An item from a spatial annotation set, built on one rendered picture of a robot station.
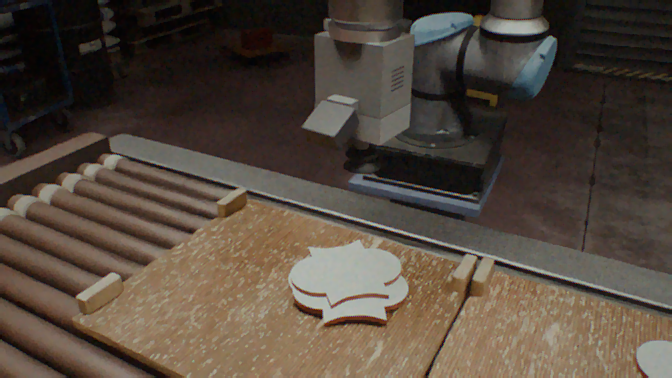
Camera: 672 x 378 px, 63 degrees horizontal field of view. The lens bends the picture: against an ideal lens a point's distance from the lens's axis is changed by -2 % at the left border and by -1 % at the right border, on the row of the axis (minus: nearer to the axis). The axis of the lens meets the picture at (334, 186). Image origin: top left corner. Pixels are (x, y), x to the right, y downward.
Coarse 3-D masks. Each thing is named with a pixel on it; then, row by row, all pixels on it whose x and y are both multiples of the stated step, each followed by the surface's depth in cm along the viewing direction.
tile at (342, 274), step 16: (320, 256) 75; (336, 256) 75; (352, 256) 75; (368, 256) 75; (384, 256) 75; (304, 272) 72; (320, 272) 72; (336, 272) 72; (352, 272) 72; (368, 272) 72; (384, 272) 72; (400, 272) 73; (304, 288) 69; (320, 288) 69; (336, 288) 69; (352, 288) 69; (368, 288) 69; (384, 288) 69; (336, 304) 67
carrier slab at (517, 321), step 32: (512, 288) 73; (544, 288) 73; (480, 320) 68; (512, 320) 68; (544, 320) 68; (576, 320) 68; (608, 320) 68; (640, 320) 68; (448, 352) 63; (480, 352) 63; (512, 352) 63; (544, 352) 63; (576, 352) 63; (608, 352) 63
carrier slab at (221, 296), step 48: (192, 240) 83; (240, 240) 83; (288, 240) 83; (336, 240) 83; (144, 288) 73; (192, 288) 73; (240, 288) 73; (288, 288) 73; (432, 288) 73; (96, 336) 66; (144, 336) 65; (192, 336) 65; (240, 336) 65; (288, 336) 65; (336, 336) 65; (384, 336) 65; (432, 336) 65
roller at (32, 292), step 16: (0, 272) 79; (16, 272) 79; (0, 288) 77; (16, 288) 76; (32, 288) 76; (48, 288) 76; (16, 304) 76; (32, 304) 74; (48, 304) 73; (64, 304) 73; (48, 320) 73; (64, 320) 72; (80, 336) 71; (112, 352) 68; (144, 368) 66
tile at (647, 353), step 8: (648, 344) 63; (656, 344) 63; (664, 344) 63; (640, 352) 62; (648, 352) 62; (656, 352) 62; (664, 352) 62; (640, 360) 61; (648, 360) 61; (656, 360) 61; (664, 360) 61; (640, 368) 60; (648, 368) 60; (656, 368) 60; (664, 368) 60; (648, 376) 59; (656, 376) 59; (664, 376) 59
